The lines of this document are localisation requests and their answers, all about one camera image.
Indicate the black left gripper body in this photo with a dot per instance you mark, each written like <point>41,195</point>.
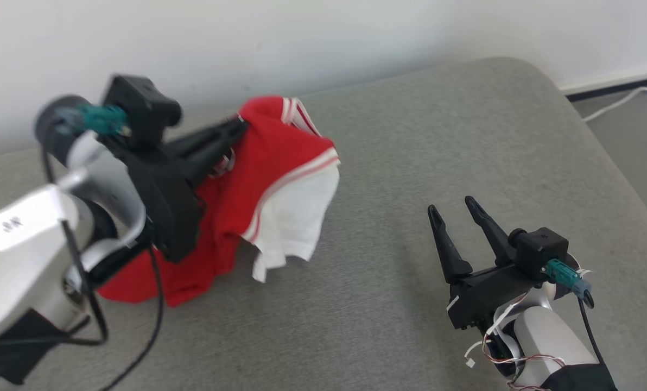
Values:
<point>163,201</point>

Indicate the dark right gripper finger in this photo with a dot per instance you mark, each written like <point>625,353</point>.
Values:
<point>447,244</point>
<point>489,228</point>

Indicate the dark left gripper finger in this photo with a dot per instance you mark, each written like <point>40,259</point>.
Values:
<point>209,136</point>
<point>209,160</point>

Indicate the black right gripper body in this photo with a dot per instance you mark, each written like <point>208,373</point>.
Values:
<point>492,293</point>

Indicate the red basketball jersey number 23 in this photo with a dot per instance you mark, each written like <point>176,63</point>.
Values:
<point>280,163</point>

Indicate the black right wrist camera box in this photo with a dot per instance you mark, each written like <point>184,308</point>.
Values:
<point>538,247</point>

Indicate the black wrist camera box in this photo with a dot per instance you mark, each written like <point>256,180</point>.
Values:
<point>141,108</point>
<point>538,247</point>

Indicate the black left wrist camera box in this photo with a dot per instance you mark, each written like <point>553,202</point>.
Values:
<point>141,108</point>

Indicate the white wall baseboard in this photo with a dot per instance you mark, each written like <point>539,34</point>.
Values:
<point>616,84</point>

